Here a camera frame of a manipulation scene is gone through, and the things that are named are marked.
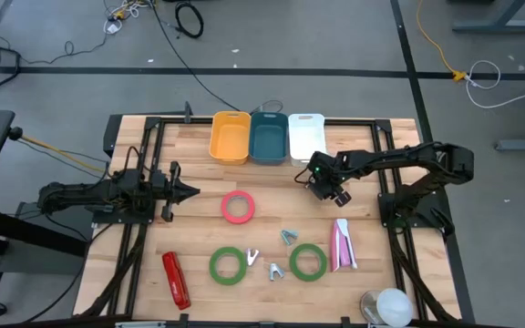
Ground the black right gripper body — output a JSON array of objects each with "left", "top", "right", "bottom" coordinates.
[{"left": 307, "top": 175, "right": 353, "bottom": 209}]

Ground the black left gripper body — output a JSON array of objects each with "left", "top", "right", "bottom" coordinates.
[{"left": 150, "top": 160, "right": 184, "bottom": 223}]

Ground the pink tape roll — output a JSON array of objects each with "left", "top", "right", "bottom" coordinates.
[{"left": 220, "top": 190, "right": 257, "bottom": 226}]

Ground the teal staple remover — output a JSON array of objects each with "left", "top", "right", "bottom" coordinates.
[{"left": 280, "top": 228, "right": 300, "bottom": 247}]

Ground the green tape roll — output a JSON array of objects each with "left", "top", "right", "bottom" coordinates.
[
  {"left": 208, "top": 246, "right": 249, "bottom": 287},
  {"left": 288, "top": 242, "right": 329, "bottom": 282}
]

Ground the red stapler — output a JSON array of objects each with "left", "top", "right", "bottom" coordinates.
[{"left": 161, "top": 251, "right": 192, "bottom": 312}]

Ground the lilac staple remover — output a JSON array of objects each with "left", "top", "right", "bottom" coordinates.
[{"left": 244, "top": 247, "right": 262, "bottom": 267}]

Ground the light blue staple remover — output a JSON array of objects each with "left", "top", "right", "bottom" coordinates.
[{"left": 267, "top": 261, "right": 286, "bottom": 282}]

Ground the white plastic bin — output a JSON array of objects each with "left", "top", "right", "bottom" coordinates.
[{"left": 287, "top": 113, "right": 327, "bottom": 168}]

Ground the yellow plastic bin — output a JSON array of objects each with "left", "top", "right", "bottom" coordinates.
[{"left": 208, "top": 110, "right": 252, "bottom": 166}]

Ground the teal plastic bin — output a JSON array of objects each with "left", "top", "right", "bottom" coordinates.
[{"left": 248, "top": 111, "right": 290, "bottom": 166}]

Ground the silver round metal base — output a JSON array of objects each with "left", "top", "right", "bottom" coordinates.
[{"left": 358, "top": 290, "right": 385, "bottom": 325}]

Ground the white dome lamp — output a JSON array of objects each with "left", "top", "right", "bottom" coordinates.
[{"left": 375, "top": 287, "right": 415, "bottom": 328}]

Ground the grey desk foot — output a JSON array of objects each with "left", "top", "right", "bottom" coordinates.
[{"left": 494, "top": 138, "right": 525, "bottom": 153}]

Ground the black aluminium table frame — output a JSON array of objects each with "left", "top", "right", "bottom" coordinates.
[{"left": 75, "top": 114, "right": 464, "bottom": 328}]

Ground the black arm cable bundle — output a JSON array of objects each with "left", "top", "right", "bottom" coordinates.
[
  {"left": 387, "top": 227, "right": 458, "bottom": 323},
  {"left": 79, "top": 222, "right": 150, "bottom": 319}
]

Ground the black cable loop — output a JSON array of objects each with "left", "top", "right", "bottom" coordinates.
[{"left": 250, "top": 98, "right": 285, "bottom": 116}]

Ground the long black floor cable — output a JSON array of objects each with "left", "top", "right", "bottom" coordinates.
[{"left": 150, "top": 0, "right": 231, "bottom": 113}]

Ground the yellow cable with black knob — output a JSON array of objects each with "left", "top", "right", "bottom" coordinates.
[{"left": 7, "top": 126, "right": 108, "bottom": 175}]

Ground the coiled black cable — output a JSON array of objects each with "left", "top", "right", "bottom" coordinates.
[{"left": 173, "top": 1, "right": 205, "bottom": 40}]

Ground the power strip with cables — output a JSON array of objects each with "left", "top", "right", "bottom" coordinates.
[{"left": 102, "top": 0, "right": 154, "bottom": 36}]

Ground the thin black floor cable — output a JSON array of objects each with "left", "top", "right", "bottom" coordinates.
[{"left": 19, "top": 30, "right": 109, "bottom": 66}]

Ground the yellow extension cable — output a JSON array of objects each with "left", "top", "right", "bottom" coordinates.
[{"left": 416, "top": 0, "right": 468, "bottom": 83}]

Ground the white floor cable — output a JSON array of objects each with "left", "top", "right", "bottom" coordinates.
[{"left": 464, "top": 59, "right": 525, "bottom": 110}]

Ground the grey desk leg frame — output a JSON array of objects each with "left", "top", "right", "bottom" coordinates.
[{"left": 452, "top": 0, "right": 525, "bottom": 35}]

